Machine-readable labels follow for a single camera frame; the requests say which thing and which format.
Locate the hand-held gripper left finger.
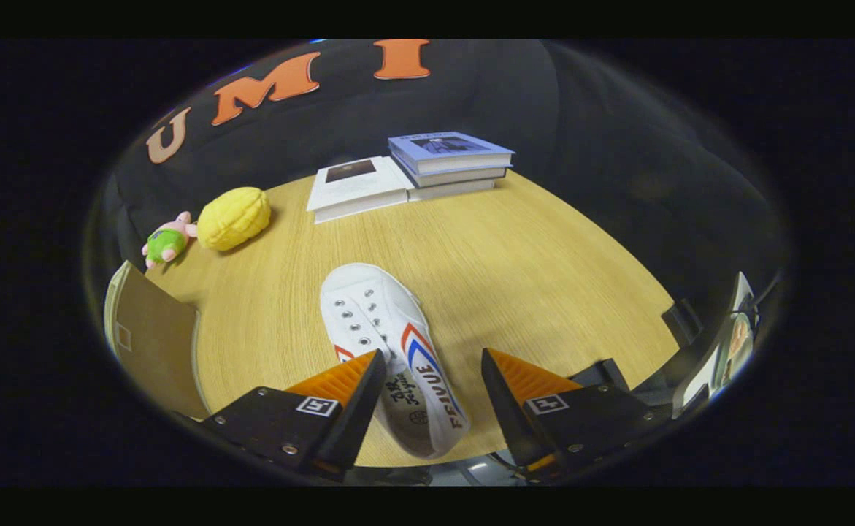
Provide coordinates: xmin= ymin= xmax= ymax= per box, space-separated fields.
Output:
xmin=201 ymin=349 xmax=388 ymax=481

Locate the white book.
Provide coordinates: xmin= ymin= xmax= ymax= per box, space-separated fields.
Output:
xmin=306 ymin=156 xmax=415 ymax=224

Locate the white printed board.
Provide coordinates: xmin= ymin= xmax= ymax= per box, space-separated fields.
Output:
xmin=672 ymin=272 xmax=756 ymax=419

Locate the yellow knitted plush ball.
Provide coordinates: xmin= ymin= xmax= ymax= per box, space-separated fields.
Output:
xmin=197 ymin=187 xmax=272 ymax=252

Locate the pale thick book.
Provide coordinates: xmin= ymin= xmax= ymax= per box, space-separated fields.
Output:
xmin=407 ymin=178 xmax=497 ymax=202

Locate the white canvas shoe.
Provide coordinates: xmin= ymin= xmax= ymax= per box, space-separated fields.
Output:
xmin=320 ymin=263 xmax=470 ymax=460

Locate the blue book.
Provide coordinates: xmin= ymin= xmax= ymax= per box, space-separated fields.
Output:
xmin=388 ymin=131 xmax=515 ymax=175

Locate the black tape patch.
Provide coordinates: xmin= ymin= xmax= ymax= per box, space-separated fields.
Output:
xmin=661 ymin=298 xmax=705 ymax=346

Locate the dark-spined book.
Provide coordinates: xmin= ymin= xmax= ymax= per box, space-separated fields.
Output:
xmin=398 ymin=162 xmax=508 ymax=188

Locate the beige fabric storage box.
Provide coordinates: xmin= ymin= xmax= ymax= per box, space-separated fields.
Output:
xmin=104 ymin=261 xmax=210 ymax=421

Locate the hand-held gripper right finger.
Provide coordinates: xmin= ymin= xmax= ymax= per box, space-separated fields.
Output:
xmin=480 ymin=348 xmax=672 ymax=483

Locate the pink and green plush toy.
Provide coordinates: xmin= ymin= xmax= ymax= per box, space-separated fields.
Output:
xmin=142 ymin=211 xmax=199 ymax=270

